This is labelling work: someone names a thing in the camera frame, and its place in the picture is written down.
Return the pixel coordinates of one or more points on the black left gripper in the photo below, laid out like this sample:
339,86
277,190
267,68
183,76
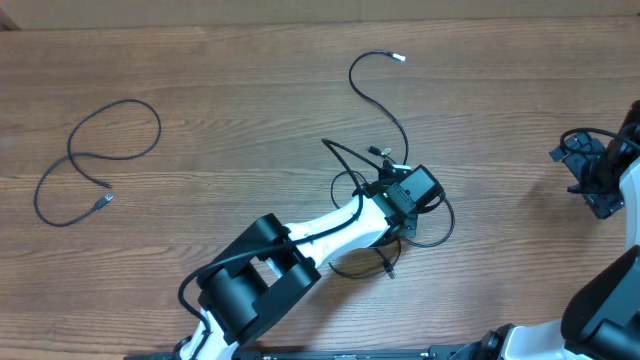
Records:
413,225

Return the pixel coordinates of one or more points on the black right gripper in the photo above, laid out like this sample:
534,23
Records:
584,170

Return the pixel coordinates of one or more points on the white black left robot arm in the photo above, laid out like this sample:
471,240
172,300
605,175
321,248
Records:
263,273

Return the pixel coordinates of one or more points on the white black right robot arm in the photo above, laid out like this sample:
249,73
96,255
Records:
601,321

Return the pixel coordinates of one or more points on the brown cardboard backdrop panel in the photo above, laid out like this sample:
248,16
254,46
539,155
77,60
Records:
95,14

